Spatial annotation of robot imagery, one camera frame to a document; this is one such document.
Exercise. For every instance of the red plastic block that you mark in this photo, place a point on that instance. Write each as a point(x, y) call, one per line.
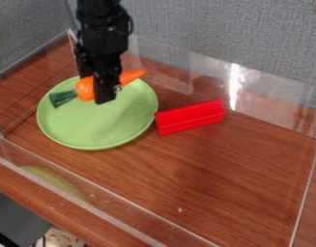
point(190, 116)

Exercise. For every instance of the green plate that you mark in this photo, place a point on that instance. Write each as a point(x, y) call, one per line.
point(89, 127)

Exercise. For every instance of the clear acrylic enclosure wall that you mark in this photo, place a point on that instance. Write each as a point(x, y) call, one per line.
point(226, 185)

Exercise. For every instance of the orange toy carrot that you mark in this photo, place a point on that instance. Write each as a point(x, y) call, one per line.
point(83, 89)

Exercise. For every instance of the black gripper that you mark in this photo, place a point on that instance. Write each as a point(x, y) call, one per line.
point(106, 26)

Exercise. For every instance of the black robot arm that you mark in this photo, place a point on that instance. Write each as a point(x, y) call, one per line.
point(97, 5)

